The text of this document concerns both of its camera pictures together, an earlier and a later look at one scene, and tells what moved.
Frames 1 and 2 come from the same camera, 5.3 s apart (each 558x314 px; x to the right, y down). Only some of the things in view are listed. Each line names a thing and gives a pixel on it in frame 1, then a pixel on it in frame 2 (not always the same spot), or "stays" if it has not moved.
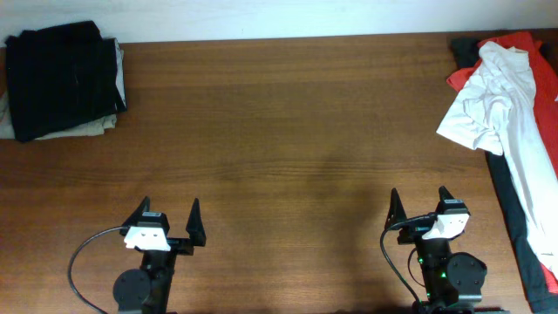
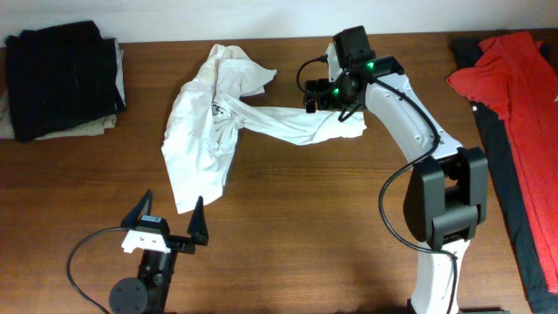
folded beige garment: (91, 128) stays
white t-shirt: (499, 114) to (207, 112)
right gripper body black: (412, 235) to (340, 98)
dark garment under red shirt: (535, 276) stays
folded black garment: (60, 78) stays
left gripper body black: (181, 245) stays
